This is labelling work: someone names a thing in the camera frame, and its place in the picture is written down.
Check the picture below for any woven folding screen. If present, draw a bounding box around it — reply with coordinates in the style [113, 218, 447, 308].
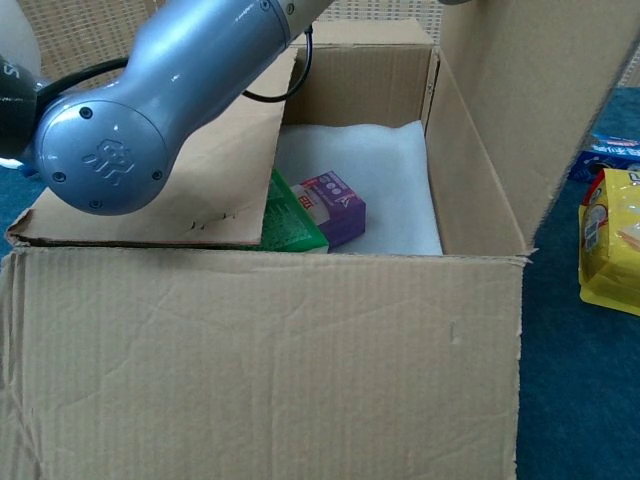
[19, 0, 640, 96]

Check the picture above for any black cable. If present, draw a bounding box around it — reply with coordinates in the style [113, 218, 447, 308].
[37, 24, 316, 104]

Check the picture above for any yellow snack bag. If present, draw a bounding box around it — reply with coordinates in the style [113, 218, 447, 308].
[578, 167, 640, 317]

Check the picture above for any large cardboard box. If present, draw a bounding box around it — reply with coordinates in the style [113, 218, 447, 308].
[0, 0, 640, 480]

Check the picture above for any white foam sheet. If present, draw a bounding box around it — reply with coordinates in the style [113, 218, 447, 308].
[272, 122, 444, 256]

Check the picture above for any blue tablecloth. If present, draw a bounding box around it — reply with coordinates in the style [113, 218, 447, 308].
[0, 87, 640, 480]

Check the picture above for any green carton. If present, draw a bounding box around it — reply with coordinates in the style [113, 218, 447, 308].
[259, 168, 330, 254]

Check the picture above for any blue cookie package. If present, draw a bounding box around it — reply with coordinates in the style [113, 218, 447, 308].
[567, 130, 640, 184]

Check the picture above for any purple carton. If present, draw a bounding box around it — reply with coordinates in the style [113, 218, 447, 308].
[289, 170, 367, 249]

